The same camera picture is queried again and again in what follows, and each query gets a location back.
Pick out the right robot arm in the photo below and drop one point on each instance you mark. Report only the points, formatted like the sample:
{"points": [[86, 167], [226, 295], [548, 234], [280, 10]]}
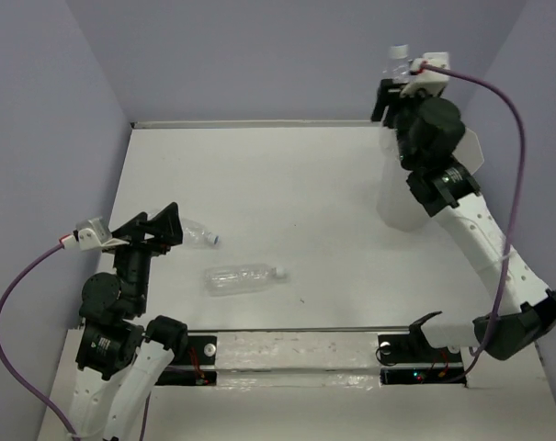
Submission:
{"points": [[430, 158]]}

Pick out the clear bottle white cap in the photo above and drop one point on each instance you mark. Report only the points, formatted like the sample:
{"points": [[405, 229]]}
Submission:
{"points": [[397, 67], [242, 279]]}

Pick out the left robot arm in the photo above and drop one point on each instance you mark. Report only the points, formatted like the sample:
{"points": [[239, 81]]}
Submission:
{"points": [[118, 362]]}

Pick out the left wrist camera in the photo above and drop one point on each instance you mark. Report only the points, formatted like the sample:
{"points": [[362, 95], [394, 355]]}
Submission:
{"points": [[94, 234]]}

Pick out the white translucent bin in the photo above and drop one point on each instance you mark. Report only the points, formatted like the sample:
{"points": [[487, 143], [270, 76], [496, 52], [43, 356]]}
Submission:
{"points": [[396, 205]]}

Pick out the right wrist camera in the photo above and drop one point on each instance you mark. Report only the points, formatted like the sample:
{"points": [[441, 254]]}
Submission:
{"points": [[427, 73]]}

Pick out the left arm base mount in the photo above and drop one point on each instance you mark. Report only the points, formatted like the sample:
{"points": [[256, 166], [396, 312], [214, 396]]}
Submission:
{"points": [[195, 367]]}

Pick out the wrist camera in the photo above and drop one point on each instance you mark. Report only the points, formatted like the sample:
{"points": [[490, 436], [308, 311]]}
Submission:
{"points": [[427, 73], [94, 234]]}

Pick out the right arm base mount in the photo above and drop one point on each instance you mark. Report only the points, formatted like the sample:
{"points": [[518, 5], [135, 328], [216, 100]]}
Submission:
{"points": [[408, 359]]}

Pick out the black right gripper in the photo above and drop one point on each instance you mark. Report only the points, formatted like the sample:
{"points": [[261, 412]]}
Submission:
{"points": [[381, 100]]}

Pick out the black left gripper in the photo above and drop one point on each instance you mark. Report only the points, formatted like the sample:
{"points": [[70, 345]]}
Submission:
{"points": [[165, 223]]}

